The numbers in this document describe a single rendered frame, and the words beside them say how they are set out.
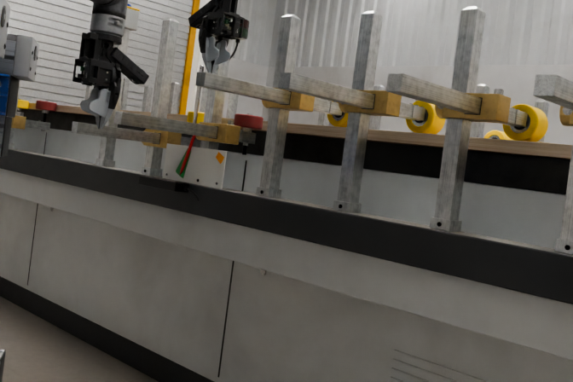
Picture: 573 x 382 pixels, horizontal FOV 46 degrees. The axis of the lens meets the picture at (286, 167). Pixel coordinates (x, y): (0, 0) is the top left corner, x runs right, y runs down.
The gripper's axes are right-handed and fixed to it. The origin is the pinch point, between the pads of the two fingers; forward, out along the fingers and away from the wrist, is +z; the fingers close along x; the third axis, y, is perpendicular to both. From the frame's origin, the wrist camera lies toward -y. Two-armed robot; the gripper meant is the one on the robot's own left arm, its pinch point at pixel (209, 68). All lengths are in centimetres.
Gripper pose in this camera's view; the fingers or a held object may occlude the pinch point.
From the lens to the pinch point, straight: 179.9
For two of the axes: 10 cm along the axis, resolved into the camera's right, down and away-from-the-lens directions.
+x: 6.8, 0.8, 7.2
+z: -1.3, 9.9, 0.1
